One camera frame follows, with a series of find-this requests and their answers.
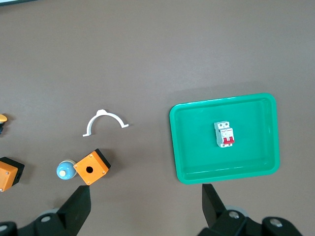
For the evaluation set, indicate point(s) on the blue dome button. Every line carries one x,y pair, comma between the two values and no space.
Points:
65,170

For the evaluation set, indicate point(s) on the green plastic tray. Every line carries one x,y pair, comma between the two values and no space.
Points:
197,147

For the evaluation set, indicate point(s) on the brown table mat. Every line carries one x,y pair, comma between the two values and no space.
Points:
157,61

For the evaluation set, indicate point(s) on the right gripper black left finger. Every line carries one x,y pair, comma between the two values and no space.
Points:
73,209

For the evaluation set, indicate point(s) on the white half-round pipe clamp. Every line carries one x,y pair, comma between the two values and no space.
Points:
91,123

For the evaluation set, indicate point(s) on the white breaker with red switches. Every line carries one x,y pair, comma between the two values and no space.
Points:
224,134

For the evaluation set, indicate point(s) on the orange button box black base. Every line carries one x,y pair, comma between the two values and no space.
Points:
91,169
7,174

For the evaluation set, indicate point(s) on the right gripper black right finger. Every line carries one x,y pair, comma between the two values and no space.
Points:
214,209

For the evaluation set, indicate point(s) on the yellow mushroom push button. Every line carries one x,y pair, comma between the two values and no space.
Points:
2,119

